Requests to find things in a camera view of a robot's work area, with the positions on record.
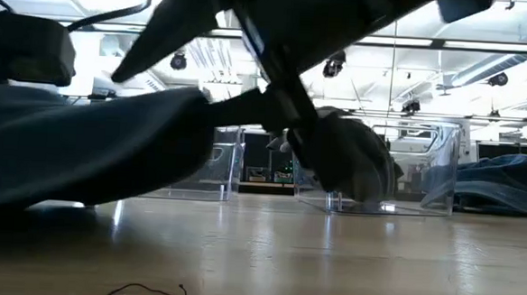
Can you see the dark blue cap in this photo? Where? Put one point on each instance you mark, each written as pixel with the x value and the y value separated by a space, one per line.
pixel 87 147

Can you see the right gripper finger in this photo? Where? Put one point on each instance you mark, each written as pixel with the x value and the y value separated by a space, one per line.
pixel 175 30
pixel 252 111

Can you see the clear plastic bin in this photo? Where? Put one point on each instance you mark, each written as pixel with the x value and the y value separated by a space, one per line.
pixel 226 172
pixel 443 175

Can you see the black cap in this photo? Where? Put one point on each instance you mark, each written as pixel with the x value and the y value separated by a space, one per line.
pixel 372 185
pixel 350 138

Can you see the dark background shelf unit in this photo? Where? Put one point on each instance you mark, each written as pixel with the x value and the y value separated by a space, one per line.
pixel 256 156

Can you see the black aluminium table frame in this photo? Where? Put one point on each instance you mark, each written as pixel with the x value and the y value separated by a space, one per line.
pixel 266 189

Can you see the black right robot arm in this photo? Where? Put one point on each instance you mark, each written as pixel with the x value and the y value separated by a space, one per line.
pixel 465 6

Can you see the faded blue denim cap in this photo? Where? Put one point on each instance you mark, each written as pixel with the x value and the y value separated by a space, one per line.
pixel 505 183

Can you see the black ceiling spotlight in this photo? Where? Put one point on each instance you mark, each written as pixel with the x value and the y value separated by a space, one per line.
pixel 498 79
pixel 410 106
pixel 178 61
pixel 333 65

